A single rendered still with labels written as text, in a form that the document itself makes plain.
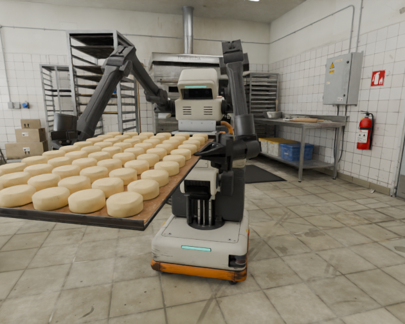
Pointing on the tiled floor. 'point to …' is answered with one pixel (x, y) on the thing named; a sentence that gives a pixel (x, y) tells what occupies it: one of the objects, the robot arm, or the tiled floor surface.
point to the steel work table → (304, 141)
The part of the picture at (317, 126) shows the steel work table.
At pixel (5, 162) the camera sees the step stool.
